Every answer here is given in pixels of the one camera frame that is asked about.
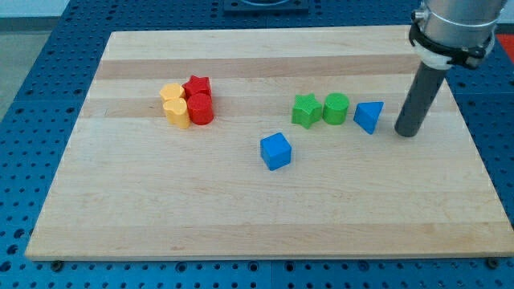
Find yellow hexagon block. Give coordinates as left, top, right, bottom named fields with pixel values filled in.
left=159, top=83, right=186, bottom=103

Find blue triangle block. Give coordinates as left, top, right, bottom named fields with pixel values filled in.
left=353, top=101, right=384, bottom=135

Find green circle block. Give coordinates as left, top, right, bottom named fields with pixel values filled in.
left=322, top=92, right=350, bottom=125

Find light wooden board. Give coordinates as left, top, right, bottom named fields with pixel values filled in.
left=26, top=26, right=513, bottom=261

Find yellow heart block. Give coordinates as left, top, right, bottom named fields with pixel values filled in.
left=162, top=98, right=190, bottom=129

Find green star block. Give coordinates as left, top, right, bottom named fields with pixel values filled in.
left=292, top=93, right=323, bottom=129

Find red circle block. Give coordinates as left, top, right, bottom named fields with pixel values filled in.
left=187, top=93, right=214, bottom=125

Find blue cube block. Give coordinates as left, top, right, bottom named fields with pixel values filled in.
left=260, top=132, right=292, bottom=171

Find dark mounting plate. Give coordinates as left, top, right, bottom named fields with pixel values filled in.
left=222, top=0, right=310, bottom=13

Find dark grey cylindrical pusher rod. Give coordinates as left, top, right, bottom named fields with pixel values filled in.
left=394, top=63, right=447, bottom=137

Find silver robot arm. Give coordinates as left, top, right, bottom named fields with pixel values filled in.
left=409, top=0, right=507, bottom=71

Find red star block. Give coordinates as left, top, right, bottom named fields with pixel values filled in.
left=182, top=75, right=212, bottom=99

